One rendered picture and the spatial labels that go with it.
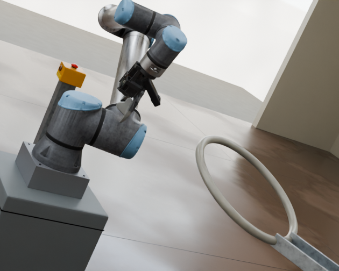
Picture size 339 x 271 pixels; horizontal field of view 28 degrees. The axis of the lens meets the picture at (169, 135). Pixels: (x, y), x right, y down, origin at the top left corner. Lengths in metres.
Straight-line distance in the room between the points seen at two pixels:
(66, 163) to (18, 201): 0.24
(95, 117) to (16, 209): 0.43
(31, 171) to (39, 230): 0.21
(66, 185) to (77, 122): 0.24
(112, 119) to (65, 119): 0.17
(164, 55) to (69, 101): 0.40
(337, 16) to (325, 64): 0.76
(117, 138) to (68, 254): 0.47
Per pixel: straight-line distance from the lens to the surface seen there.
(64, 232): 2.49
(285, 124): 10.75
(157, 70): 2.31
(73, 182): 2.51
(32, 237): 2.46
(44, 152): 2.49
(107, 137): 2.46
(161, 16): 2.39
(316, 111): 10.99
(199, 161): 2.31
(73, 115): 2.43
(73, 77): 3.49
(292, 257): 2.32
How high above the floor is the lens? 1.79
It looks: 14 degrees down
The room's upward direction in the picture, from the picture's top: 25 degrees clockwise
